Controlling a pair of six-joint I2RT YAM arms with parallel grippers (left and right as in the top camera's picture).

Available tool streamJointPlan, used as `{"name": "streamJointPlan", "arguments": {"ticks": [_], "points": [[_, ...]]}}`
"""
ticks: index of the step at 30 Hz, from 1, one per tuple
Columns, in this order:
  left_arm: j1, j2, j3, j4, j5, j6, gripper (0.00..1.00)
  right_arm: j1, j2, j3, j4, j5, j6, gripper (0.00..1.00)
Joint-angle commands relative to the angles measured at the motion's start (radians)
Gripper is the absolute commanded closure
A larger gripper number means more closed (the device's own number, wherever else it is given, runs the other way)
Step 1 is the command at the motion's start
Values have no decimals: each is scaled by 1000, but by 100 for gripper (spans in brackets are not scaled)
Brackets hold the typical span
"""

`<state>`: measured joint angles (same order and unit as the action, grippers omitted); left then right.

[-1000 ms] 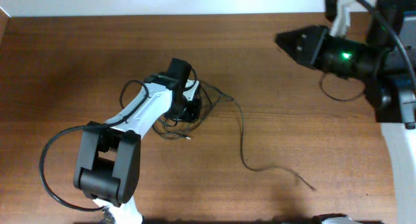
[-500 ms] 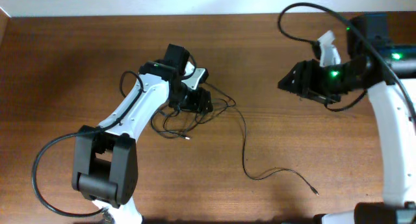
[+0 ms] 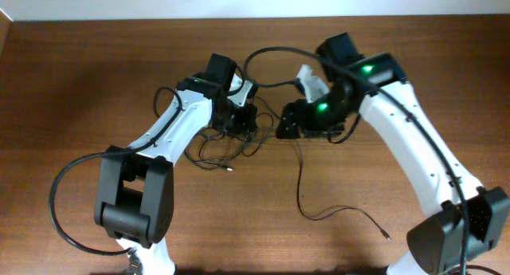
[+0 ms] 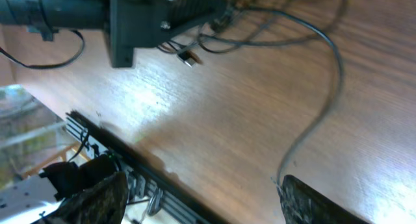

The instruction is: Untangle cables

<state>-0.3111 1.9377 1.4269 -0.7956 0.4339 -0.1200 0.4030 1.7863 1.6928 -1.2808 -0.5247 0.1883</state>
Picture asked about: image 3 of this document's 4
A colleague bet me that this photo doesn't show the black USB cable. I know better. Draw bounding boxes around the black USB cable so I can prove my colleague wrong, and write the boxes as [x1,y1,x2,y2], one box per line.
[182,96,280,172]

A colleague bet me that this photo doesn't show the thin black audio cable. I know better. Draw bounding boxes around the thin black audio cable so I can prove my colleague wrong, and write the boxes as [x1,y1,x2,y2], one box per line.
[292,137,392,242]

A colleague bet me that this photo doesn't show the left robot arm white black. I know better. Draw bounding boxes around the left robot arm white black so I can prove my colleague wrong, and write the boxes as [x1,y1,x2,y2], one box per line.
[94,53,257,274]

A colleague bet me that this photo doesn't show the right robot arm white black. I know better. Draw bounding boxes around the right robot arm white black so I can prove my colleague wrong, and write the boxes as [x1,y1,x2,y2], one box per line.
[276,33,509,274]

